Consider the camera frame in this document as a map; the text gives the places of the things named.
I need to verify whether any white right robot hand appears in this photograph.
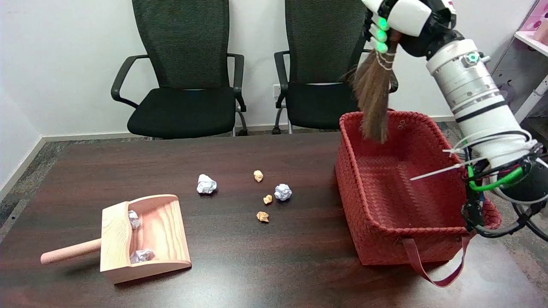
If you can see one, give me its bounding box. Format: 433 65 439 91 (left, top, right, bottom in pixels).
362 0 465 59

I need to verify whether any small brown straw broom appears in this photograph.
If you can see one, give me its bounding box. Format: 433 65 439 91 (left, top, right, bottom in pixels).
342 30 401 144

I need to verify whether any pink white kids desk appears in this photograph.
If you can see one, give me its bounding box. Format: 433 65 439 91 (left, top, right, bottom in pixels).
490 0 548 124

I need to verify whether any black mesh office chair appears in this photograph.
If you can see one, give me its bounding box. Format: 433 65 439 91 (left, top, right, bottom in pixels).
274 0 399 135
111 0 249 139

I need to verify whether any pink cup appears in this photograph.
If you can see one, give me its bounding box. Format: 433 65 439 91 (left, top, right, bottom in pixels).
533 19 548 45

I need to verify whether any red woven basket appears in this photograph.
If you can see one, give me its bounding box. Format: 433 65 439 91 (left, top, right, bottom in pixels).
335 110 502 288

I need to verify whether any green cable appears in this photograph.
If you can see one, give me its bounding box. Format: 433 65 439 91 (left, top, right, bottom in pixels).
467 165 525 193

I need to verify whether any black elbow cable bundle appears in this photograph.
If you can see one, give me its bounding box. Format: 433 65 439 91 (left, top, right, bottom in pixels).
462 145 548 241

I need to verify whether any wooden dustpan with handle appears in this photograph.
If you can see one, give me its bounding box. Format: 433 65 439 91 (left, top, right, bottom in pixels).
40 195 192 284

